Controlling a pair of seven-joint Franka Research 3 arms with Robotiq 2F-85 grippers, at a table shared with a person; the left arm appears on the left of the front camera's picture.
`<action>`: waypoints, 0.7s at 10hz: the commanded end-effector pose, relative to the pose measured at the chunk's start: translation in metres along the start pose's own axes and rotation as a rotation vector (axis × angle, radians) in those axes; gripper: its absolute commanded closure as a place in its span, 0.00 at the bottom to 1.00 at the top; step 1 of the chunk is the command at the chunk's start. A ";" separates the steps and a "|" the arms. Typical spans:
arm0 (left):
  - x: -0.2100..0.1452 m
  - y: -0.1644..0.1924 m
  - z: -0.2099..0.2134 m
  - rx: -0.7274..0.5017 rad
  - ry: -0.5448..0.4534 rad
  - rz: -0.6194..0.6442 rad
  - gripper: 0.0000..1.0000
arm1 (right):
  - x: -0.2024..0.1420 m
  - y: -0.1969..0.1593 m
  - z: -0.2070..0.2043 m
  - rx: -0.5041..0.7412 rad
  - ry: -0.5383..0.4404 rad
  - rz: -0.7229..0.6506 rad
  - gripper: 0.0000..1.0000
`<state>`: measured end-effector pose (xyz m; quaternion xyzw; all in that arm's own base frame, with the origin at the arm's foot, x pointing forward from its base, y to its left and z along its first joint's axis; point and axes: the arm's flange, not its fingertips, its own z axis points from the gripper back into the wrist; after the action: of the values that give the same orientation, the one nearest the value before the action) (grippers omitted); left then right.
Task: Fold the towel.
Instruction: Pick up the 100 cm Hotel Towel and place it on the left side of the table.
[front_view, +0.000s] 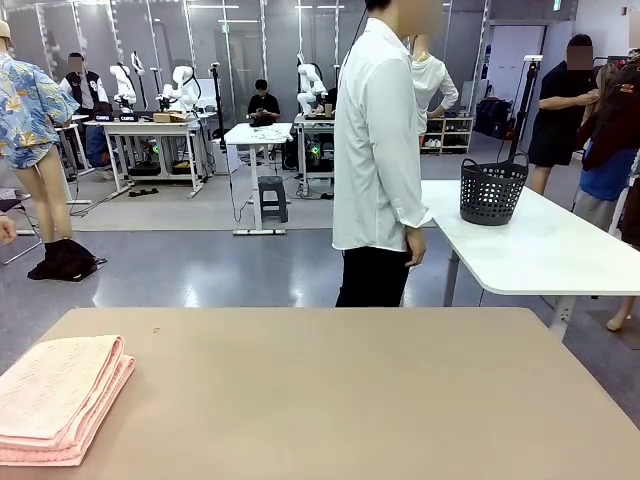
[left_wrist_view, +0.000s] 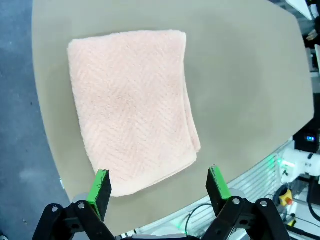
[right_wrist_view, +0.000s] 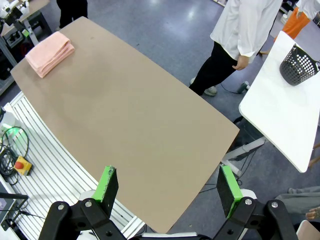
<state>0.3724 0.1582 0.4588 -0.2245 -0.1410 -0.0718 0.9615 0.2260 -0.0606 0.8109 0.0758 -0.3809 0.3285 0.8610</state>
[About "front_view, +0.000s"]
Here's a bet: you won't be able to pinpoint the bystander hand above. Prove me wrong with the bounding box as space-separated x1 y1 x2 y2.
0 214 19 247

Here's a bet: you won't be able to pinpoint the person's right hand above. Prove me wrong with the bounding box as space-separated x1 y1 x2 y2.
405 227 428 268

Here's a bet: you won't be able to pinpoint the black perforated laundry basket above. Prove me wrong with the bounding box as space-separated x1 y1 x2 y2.
459 152 530 227

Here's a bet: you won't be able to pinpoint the pink towel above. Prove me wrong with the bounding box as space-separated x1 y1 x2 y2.
0 334 137 468

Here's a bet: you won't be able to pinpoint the person's right forearm white sleeve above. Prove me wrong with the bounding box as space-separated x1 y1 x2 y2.
384 164 434 232

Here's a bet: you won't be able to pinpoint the black folding chair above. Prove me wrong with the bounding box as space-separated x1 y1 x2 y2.
0 187 44 266

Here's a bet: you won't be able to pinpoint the black clothes pile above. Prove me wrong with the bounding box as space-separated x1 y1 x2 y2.
27 239 99 283

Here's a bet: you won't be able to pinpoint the person in white shirt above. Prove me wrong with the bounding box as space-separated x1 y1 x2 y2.
332 0 444 309

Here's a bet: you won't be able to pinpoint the white side table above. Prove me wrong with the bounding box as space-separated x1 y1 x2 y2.
419 179 640 342

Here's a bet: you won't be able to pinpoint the wooden shoe shelf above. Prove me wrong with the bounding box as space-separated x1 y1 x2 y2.
419 115 475 155

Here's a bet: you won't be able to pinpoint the mannequin in floral shirt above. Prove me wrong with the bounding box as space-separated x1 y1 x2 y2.
0 19 84 246

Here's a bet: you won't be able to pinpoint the black bags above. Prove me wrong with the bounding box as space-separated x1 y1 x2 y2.
474 97 512 139

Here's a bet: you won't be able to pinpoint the grey plastic stool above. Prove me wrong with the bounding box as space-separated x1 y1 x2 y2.
257 175 290 224

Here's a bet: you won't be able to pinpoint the person in varsity jacket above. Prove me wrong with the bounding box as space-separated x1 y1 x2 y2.
59 52 109 151

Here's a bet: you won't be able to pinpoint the mannequin in white hoodie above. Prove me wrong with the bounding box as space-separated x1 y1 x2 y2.
409 34 460 137

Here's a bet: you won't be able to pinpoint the white robot workstation desk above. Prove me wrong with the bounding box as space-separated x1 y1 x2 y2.
293 113 336 199

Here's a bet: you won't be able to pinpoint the black stand with white top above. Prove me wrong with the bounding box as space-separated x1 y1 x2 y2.
497 55 544 165

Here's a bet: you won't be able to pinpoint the long white workbench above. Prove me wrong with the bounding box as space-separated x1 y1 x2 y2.
84 117 207 199

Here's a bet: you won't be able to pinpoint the white standing desk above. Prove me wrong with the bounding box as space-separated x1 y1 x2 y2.
223 122 296 236

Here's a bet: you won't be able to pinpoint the person in black t-shirt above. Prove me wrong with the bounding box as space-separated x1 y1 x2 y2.
527 33 602 196

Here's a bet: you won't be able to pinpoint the seated person in black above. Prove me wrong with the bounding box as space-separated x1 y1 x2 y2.
247 78 282 126

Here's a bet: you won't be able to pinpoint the black camera tripod pole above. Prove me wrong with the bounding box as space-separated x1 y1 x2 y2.
209 62 227 142

